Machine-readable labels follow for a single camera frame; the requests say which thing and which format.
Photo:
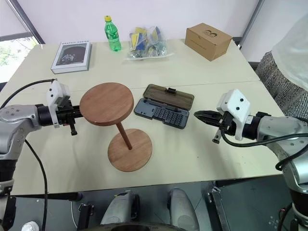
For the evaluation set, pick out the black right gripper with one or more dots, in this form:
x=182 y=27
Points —
x=227 y=124

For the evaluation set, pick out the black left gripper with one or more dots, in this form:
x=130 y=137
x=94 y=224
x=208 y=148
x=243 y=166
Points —
x=65 y=115

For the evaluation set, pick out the screwdriver bit case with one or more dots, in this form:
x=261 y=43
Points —
x=168 y=96

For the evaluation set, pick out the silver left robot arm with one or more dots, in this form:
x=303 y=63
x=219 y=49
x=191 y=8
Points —
x=14 y=120

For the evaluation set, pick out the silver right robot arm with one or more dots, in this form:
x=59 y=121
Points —
x=284 y=127

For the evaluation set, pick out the grey graphic design book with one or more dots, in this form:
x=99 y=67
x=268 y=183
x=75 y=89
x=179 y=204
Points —
x=69 y=55

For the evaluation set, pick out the brown cardboard box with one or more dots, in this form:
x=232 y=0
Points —
x=207 y=41

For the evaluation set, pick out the black white patterned chair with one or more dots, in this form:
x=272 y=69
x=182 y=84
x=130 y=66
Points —
x=276 y=79

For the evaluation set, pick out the green plastic soda bottle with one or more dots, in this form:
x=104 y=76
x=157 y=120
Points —
x=112 y=36

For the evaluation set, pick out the grey metal table leg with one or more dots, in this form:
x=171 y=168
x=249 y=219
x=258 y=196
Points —
x=220 y=211

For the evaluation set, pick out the grey rounded robot leg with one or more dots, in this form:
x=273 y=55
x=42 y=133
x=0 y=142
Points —
x=119 y=209
x=183 y=209

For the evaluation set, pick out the clear plastic bag of parts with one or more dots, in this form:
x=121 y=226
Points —
x=146 y=41

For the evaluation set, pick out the translucent plastic sheet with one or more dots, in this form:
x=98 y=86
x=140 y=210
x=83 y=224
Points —
x=296 y=48

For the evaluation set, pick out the round wooden pedestal stand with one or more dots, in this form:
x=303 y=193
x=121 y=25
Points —
x=106 y=103

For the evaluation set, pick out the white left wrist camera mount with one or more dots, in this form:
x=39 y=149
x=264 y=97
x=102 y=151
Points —
x=54 y=92

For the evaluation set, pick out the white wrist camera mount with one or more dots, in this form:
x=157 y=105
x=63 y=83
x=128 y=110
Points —
x=237 y=101
x=54 y=92

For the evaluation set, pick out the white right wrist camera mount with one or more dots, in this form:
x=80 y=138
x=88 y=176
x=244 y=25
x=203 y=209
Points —
x=237 y=101

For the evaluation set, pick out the dark window frame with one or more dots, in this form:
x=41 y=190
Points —
x=27 y=21

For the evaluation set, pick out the black table leg bracket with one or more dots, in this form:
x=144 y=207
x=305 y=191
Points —
x=84 y=216

